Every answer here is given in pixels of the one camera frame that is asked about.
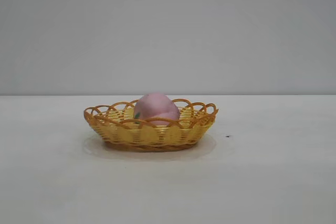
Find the pink toy peach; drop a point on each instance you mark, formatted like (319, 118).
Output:
(157, 108)

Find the yellow woven wicker basket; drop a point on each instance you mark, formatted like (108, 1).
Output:
(152, 136)

